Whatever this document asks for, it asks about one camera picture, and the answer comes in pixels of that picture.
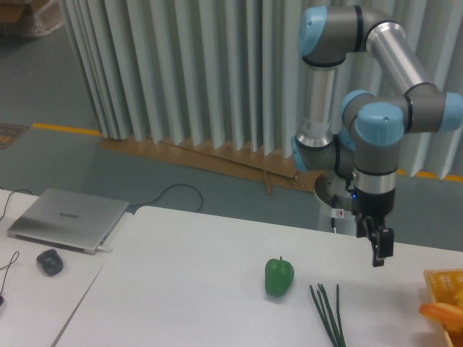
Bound black thin cable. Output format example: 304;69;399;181
0;250;20;307

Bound yellow item in basket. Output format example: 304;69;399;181
452;289;463;307

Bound silver laptop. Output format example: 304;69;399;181
7;188;129;254

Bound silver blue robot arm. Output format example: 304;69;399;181
291;5;462;267

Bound black computer mouse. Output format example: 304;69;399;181
36;249;64;276

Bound black laptop power cable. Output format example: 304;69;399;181
128;183;204;213

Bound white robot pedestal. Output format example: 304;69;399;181
315;171;356;236

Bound yellow woven basket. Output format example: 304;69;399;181
424;268;462;347

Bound cardboard box under plastic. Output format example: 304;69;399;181
1;0;64;38

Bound pale folding partition screen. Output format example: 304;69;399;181
59;1;462;178

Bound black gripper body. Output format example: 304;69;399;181
352;173;395;224

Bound green chive stalks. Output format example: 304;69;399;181
309;283;347;347

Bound brown cardboard sheet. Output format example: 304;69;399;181
98;137;321;194

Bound green bell pepper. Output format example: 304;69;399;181
264;257;295;298

